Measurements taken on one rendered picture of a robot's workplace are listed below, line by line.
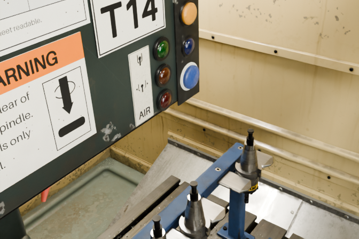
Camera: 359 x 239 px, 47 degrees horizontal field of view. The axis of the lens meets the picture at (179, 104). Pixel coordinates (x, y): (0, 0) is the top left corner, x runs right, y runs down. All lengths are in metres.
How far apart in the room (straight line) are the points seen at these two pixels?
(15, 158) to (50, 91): 0.06
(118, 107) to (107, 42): 0.07
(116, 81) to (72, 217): 1.48
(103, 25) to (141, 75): 0.08
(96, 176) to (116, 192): 0.14
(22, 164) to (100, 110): 0.09
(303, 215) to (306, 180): 0.12
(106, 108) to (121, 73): 0.04
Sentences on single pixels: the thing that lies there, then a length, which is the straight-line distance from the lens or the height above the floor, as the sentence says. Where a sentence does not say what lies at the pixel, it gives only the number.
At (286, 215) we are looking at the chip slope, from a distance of 1.49.
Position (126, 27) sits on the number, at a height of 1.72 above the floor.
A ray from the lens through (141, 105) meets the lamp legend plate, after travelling 0.46.
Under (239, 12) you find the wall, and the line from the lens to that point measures 1.30.
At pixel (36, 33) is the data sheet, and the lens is 0.35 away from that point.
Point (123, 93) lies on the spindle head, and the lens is 0.43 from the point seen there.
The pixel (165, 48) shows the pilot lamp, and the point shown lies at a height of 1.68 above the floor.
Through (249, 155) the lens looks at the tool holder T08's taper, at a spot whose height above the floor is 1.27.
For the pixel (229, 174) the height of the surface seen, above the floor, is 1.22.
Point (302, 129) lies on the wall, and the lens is 1.36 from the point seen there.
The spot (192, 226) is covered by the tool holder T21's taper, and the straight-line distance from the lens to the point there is 0.86.
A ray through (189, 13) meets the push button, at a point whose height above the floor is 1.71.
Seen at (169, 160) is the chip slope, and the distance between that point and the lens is 1.69.
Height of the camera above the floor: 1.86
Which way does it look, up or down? 30 degrees down
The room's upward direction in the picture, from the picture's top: 2 degrees counter-clockwise
